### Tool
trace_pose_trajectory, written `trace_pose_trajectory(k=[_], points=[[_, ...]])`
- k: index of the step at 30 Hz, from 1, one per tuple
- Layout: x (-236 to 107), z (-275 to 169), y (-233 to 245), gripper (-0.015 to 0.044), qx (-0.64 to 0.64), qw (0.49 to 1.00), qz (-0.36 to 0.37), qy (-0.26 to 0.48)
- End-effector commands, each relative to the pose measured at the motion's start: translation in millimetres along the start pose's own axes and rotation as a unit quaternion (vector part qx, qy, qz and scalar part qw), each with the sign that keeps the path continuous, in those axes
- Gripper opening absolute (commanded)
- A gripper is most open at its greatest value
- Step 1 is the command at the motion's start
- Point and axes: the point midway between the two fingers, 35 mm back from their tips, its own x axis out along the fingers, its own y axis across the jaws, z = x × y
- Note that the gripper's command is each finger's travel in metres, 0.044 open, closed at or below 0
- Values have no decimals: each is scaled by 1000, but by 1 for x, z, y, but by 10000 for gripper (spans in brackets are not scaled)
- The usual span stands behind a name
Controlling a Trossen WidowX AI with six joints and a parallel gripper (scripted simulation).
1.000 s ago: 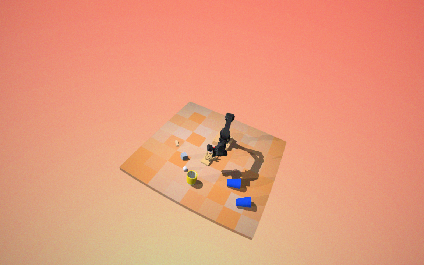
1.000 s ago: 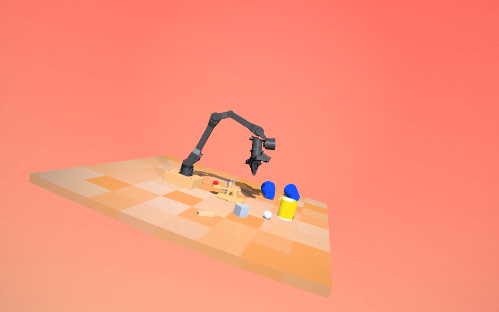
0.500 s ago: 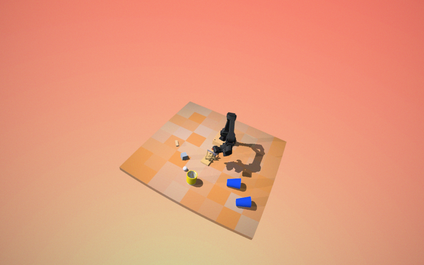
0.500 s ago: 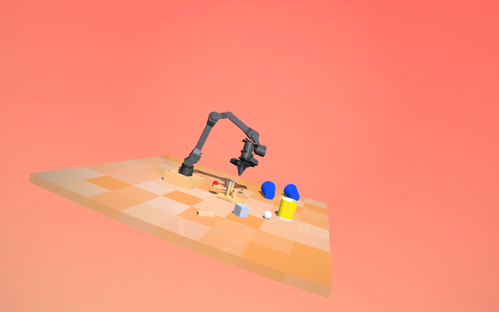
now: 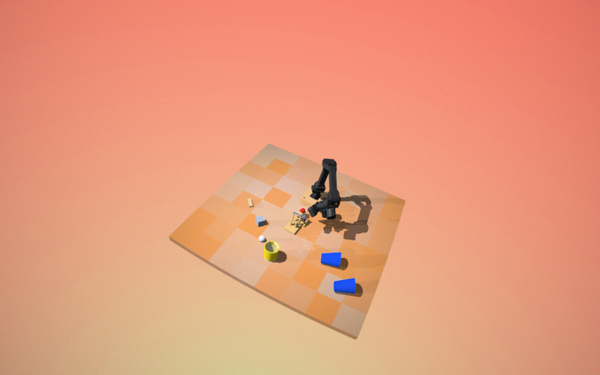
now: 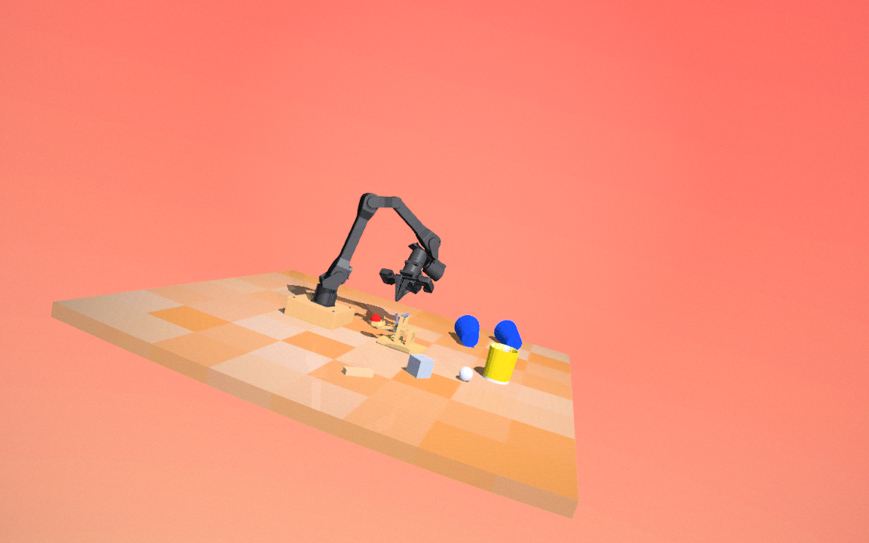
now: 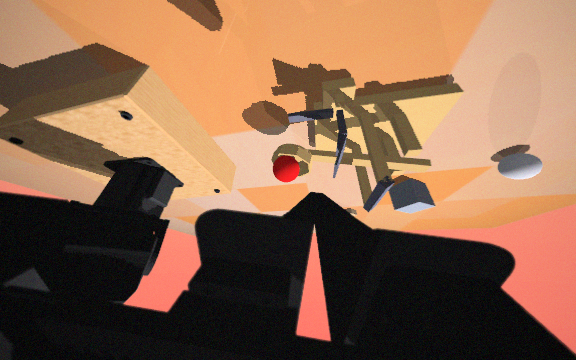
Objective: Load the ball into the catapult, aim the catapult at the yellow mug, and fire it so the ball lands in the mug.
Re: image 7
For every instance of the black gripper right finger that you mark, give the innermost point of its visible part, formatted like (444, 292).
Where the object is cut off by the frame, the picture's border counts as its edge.
(353, 257)

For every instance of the red ball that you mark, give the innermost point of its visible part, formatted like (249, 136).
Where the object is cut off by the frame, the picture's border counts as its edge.
(286, 168)

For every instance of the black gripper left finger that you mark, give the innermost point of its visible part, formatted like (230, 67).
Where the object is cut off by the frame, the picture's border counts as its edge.
(282, 241)

